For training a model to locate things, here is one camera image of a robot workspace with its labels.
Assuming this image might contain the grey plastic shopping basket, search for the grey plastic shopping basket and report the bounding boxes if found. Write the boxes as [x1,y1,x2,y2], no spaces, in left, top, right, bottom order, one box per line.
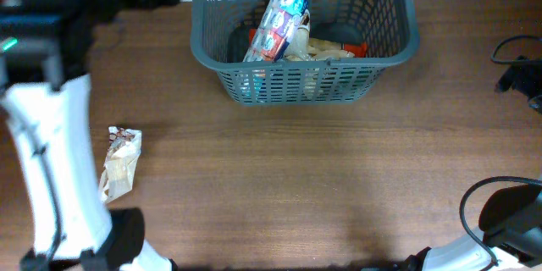
[191,0,419,105]

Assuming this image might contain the red spaghetti package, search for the red spaghetti package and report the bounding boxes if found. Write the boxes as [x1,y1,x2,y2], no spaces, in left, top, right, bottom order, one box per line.
[243,29,368,62]

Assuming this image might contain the green lid spice jar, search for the green lid spice jar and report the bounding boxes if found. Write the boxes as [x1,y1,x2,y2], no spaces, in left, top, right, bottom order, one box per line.
[337,69,372,95]

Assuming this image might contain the Kleenex tissue multipack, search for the Kleenex tissue multipack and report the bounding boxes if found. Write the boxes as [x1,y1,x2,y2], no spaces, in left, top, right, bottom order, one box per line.
[236,0,310,97]

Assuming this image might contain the brown clear snack bag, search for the brown clear snack bag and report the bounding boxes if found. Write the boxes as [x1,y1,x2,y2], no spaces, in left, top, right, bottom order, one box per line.
[98,126,142,204]

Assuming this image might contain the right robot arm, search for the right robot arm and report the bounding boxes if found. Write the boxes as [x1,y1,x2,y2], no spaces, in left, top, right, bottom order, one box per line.
[395,176,541,270]

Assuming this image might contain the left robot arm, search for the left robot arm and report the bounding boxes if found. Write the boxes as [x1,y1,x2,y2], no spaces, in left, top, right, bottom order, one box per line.
[1,0,180,270]

